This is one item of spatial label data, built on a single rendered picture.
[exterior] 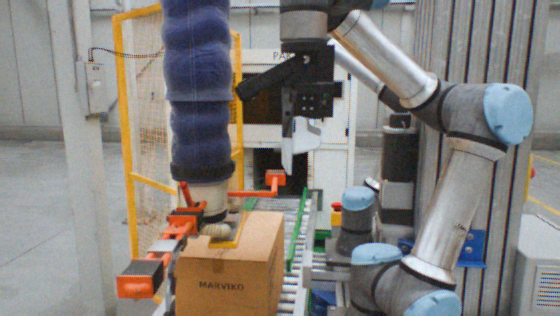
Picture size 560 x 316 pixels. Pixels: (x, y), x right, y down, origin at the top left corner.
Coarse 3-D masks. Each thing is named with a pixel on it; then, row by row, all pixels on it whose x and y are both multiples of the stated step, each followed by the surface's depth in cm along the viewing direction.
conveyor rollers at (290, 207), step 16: (256, 208) 349; (272, 208) 347; (288, 208) 346; (304, 208) 344; (288, 224) 310; (304, 224) 308; (288, 240) 275; (304, 240) 274; (288, 272) 230; (288, 288) 212; (288, 304) 196
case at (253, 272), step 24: (264, 216) 207; (192, 240) 176; (240, 240) 176; (264, 240) 176; (192, 264) 160; (216, 264) 159; (240, 264) 157; (264, 264) 156; (192, 288) 162; (216, 288) 161; (240, 288) 159; (264, 288) 158; (192, 312) 165; (216, 312) 163; (240, 312) 162; (264, 312) 160
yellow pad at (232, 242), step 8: (240, 216) 152; (224, 224) 137; (240, 224) 145; (232, 232) 136; (240, 232) 138; (216, 240) 130; (224, 240) 130; (232, 240) 130; (224, 248) 129; (232, 248) 128
